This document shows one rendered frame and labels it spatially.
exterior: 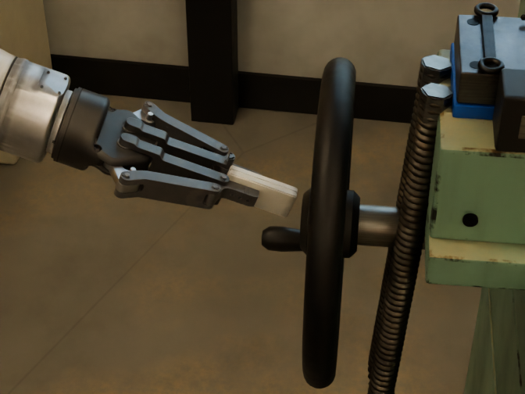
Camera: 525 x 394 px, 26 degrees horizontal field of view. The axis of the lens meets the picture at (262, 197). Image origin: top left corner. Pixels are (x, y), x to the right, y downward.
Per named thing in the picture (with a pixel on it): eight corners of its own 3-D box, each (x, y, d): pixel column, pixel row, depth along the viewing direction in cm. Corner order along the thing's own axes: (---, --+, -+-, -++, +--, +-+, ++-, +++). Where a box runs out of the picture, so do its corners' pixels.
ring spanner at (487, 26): (473, 5, 92) (473, 0, 91) (498, 7, 92) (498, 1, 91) (477, 75, 84) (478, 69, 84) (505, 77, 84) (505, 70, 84)
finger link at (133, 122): (114, 154, 111) (116, 145, 112) (222, 189, 113) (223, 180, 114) (124, 124, 109) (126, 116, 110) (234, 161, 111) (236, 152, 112)
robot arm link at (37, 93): (26, 38, 109) (85, 59, 110) (6, 109, 114) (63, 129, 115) (-2, 92, 102) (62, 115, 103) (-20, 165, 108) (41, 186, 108)
